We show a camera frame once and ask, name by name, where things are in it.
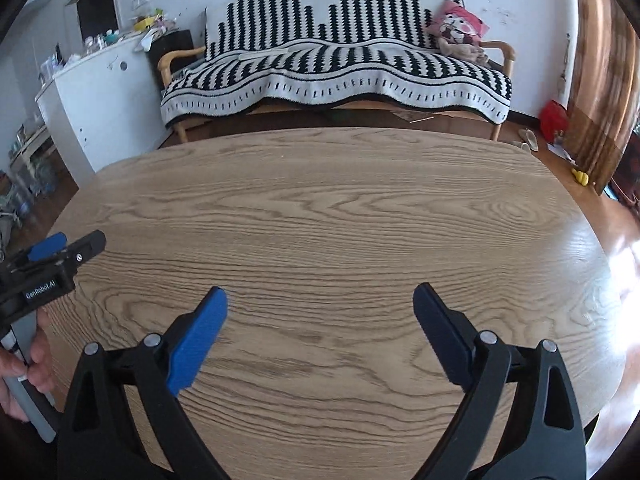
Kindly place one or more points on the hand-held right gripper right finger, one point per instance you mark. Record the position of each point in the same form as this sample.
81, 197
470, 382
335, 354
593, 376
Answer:
442, 335

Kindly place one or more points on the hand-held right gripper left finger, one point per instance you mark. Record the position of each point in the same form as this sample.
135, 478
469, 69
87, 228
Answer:
197, 340

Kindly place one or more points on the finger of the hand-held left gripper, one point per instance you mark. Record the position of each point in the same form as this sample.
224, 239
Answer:
87, 247
47, 247

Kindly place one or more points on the person's left hand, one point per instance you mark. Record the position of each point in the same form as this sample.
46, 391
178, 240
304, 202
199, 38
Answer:
40, 355

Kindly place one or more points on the metal storage rack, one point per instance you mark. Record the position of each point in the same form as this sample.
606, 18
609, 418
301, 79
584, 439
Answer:
25, 165

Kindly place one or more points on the white cabinet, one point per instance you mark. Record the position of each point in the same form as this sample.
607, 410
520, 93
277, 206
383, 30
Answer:
105, 105

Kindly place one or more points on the cluster of small bottles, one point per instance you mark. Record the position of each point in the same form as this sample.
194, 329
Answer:
100, 42

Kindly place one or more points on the yellow toy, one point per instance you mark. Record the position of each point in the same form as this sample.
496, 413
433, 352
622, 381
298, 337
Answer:
580, 177

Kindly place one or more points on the white paper sheet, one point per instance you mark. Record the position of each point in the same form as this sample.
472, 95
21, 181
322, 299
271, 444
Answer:
560, 152

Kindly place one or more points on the black side cabinet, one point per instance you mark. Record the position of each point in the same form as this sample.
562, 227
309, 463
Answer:
172, 45

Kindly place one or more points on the flat brown cardboard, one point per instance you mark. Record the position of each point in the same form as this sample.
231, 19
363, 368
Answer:
412, 115

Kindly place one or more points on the yellow container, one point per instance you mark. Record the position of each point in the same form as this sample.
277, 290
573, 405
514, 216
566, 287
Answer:
144, 23

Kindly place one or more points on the red bag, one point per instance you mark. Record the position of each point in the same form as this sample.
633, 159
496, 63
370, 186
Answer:
554, 120

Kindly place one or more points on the beige plush toy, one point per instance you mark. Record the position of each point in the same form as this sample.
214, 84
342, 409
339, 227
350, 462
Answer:
462, 51

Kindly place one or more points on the black and white patterned blanket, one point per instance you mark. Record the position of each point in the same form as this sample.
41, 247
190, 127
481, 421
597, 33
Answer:
335, 70

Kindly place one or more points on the brown striped curtain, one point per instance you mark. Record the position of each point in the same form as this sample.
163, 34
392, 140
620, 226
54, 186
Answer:
600, 70

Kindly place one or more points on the pink cartoon pillow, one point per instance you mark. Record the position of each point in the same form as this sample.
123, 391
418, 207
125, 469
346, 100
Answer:
457, 22

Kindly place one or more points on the wooden sofa frame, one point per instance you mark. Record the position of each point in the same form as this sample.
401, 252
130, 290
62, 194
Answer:
175, 57

